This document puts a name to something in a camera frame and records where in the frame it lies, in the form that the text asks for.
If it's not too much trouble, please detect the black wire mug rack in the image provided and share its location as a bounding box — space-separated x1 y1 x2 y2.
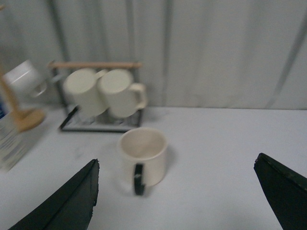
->
47 60 143 133

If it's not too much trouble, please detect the cream ribbed mug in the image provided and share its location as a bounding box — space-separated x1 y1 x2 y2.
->
63 68 109 117
98 69 148 118

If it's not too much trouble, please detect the wooden mug tree stand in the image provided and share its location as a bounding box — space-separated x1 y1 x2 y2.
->
0 4 46 133

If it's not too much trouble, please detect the white mug on tree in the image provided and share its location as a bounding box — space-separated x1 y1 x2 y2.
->
4 60 47 98

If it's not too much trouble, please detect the cream mug with black handle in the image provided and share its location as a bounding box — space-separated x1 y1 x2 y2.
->
117 127 168 196

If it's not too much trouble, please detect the cream ribbed mug left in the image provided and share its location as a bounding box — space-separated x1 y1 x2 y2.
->
63 68 109 117

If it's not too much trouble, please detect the cream ribbed mug right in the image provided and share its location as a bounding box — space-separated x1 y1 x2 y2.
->
98 69 148 118

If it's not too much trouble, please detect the grey curtain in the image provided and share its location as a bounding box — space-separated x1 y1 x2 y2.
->
0 0 307 110

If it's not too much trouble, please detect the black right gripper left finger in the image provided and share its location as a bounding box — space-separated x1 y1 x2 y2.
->
10 159 99 230

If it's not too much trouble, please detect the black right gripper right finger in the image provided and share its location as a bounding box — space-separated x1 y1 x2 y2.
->
254 153 307 230

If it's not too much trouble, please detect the blue white milk carton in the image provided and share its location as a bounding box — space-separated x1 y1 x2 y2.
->
0 96 27 172

